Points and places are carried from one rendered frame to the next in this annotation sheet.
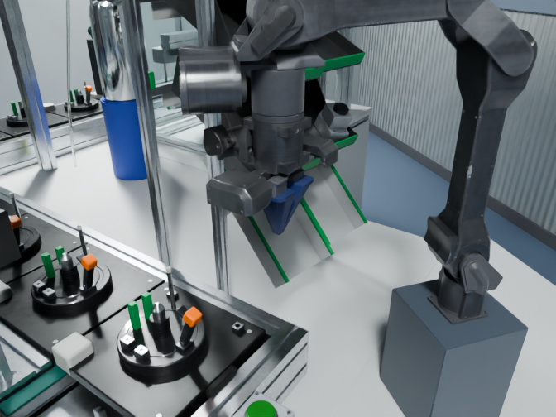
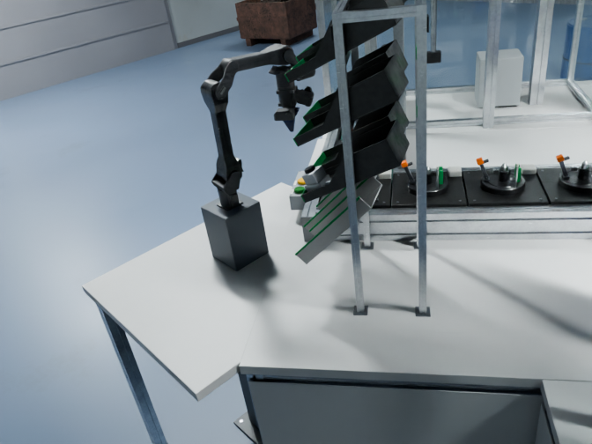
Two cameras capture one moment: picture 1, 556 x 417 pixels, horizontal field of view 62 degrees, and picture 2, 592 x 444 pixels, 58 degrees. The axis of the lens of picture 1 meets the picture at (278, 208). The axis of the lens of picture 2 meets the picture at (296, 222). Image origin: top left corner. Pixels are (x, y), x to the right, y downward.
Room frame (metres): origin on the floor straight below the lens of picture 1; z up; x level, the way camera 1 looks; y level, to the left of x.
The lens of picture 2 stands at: (2.06, -0.63, 1.86)
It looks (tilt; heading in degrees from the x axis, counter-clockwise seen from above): 30 degrees down; 159
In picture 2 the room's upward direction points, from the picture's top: 8 degrees counter-clockwise
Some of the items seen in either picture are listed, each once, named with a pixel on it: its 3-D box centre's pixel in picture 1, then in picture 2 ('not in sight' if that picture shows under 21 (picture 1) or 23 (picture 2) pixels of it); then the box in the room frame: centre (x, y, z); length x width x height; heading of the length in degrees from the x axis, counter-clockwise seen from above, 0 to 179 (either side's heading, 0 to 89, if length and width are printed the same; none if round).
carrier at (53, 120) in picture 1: (24, 110); not in sight; (1.76, 0.99, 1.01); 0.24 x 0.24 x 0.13; 55
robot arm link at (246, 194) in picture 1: (277, 145); (287, 98); (0.49, 0.00, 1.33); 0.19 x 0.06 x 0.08; 145
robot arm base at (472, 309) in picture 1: (459, 289); (228, 196); (0.55, -0.27, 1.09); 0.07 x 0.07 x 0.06; 18
